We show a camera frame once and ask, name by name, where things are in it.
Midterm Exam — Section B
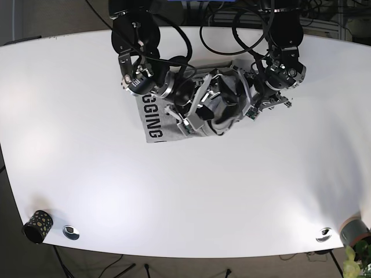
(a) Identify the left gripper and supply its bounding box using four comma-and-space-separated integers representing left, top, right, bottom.
232, 65, 292, 120

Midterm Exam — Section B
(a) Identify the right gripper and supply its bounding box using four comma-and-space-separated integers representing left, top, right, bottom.
162, 72, 224, 137

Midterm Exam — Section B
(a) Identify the grey T-shirt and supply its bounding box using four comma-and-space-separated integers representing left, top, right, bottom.
136, 66, 251, 143

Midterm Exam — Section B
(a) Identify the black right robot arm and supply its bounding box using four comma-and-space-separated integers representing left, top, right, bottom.
108, 1, 220, 136

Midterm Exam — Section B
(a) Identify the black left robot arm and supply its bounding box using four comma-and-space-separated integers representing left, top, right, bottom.
231, 1, 306, 120

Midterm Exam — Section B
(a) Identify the right silver table grommet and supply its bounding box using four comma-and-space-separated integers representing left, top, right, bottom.
315, 228, 333, 243

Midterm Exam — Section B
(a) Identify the silver table grommet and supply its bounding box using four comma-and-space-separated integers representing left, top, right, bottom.
63, 225, 79, 240
315, 228, 333, 243

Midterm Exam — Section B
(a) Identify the grey plant pot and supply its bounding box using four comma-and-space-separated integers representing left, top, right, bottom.
339, 217, 370, 247

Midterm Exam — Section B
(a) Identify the left silver table grommet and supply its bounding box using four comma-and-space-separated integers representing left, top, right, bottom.
63, 225, 79, 240

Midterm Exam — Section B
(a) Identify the green potted plant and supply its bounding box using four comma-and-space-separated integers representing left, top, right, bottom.
343, 239, 370, 278

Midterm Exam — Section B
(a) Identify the black dotted cup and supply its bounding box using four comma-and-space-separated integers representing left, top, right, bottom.
21, 210, 53, 244

